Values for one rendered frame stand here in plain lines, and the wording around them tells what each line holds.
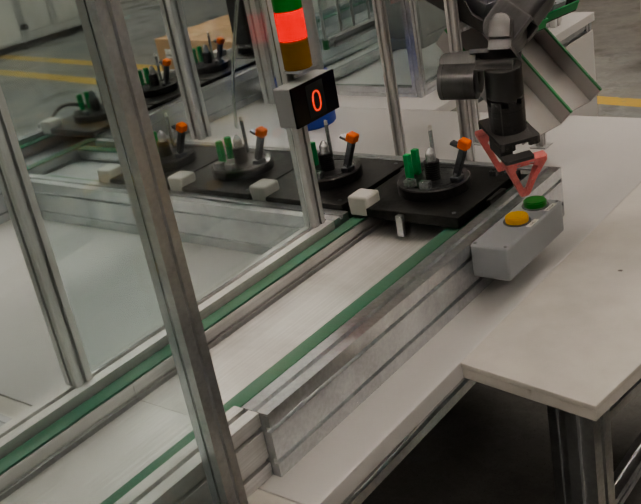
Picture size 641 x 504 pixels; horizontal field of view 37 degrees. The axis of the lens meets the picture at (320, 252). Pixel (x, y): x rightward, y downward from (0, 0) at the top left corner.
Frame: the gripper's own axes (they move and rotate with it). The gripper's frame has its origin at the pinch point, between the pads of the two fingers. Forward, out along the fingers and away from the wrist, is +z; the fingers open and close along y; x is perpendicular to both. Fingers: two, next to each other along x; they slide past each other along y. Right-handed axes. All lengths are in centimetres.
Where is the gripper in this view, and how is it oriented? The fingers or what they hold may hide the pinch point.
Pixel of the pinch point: (512, 178)
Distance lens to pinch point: 158.2
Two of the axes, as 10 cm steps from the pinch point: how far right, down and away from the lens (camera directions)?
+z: 1.8, 8.3, 5.2
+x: 9.6, -2.7, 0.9
